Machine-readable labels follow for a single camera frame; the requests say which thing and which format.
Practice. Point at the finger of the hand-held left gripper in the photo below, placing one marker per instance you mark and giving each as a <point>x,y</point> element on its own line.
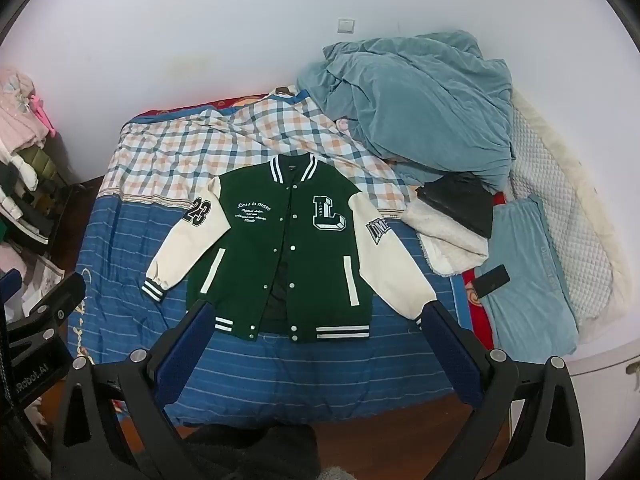
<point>55,305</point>

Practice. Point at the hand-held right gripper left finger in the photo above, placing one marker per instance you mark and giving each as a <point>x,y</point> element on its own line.
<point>186,345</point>

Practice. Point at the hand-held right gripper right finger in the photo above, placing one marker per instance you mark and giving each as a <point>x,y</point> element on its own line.
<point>450,355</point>

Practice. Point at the green varsity jacket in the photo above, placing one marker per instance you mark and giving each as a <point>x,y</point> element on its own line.
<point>250,240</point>

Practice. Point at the row of hanging clothes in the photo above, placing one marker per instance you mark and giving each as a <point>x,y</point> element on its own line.
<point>22,170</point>

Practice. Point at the black phone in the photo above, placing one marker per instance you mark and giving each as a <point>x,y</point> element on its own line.
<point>491,280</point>

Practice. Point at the white fleece cloth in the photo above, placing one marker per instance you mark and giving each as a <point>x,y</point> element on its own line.
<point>445,245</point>

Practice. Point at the blue striped bedsheet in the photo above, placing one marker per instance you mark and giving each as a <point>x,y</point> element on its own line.
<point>300,375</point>

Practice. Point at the dark fuzzy cloth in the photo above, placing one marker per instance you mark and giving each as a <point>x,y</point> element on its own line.
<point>250,450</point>

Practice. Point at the dark grey cloth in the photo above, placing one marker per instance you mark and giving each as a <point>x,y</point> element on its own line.
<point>460,205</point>

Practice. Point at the white cabinet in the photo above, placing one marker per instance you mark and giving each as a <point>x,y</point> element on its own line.
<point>605,385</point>

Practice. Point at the plaid bedsheet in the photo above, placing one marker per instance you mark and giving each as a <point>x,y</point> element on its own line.
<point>200,145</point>

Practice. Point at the teal blanket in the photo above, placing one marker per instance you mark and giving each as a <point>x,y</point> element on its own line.
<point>410,105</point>

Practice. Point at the white wall switch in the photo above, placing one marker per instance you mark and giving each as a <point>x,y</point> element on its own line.
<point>346,25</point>

